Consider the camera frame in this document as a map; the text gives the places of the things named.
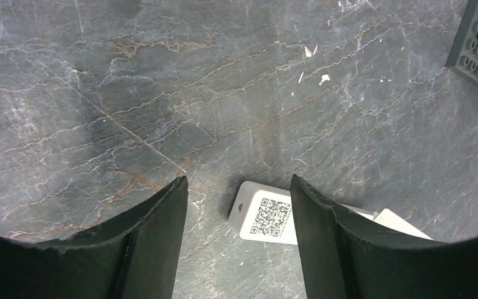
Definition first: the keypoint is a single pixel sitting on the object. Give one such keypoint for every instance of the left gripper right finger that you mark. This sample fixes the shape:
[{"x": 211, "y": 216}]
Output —
[{"x": 345, "y": 255}]

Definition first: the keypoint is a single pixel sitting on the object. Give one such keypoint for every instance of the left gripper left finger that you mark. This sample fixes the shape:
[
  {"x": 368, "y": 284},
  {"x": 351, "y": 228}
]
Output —
[{"x": 132, "y": 255}]

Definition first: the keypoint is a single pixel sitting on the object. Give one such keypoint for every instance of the white remote control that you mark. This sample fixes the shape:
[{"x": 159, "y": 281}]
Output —
[{"x": 263, "y": 214}]

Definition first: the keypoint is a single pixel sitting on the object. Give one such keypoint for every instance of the grey lego baseplate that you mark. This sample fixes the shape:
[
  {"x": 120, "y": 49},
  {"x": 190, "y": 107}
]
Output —
[{"x": 463, "y": 57}]

